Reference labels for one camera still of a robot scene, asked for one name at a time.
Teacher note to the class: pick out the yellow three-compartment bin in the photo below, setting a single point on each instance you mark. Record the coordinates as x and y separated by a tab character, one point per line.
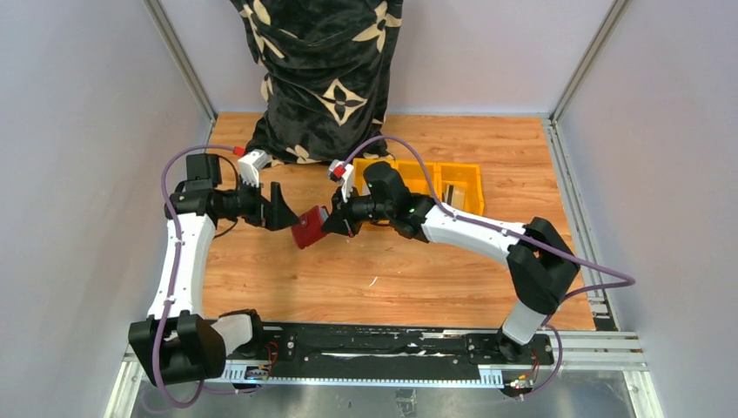
456	184

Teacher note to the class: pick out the red leather card holder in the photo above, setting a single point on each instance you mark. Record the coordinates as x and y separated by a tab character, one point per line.
309	230

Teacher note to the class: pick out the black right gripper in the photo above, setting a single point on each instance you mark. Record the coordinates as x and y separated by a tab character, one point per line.
336	223

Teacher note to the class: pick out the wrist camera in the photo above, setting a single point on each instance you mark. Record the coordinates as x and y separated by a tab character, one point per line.
250	165
342	173

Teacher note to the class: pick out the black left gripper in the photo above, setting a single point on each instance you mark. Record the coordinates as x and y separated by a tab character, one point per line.
274	215

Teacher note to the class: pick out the black floral blanket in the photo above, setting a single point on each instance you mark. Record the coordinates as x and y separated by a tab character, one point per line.
327	74

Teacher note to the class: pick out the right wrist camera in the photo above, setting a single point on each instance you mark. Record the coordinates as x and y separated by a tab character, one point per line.
342	173

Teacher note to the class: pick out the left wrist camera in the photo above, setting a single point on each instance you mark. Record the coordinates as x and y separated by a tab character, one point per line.
250	165

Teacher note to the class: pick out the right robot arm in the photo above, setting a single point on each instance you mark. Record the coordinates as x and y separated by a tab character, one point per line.
541	265

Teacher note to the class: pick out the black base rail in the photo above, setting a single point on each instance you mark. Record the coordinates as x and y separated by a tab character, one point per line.
364	355

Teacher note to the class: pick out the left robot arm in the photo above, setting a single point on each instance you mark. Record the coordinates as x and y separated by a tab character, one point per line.
175	343

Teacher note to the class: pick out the beige credit card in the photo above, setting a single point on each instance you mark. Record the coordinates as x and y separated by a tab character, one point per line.
455	196

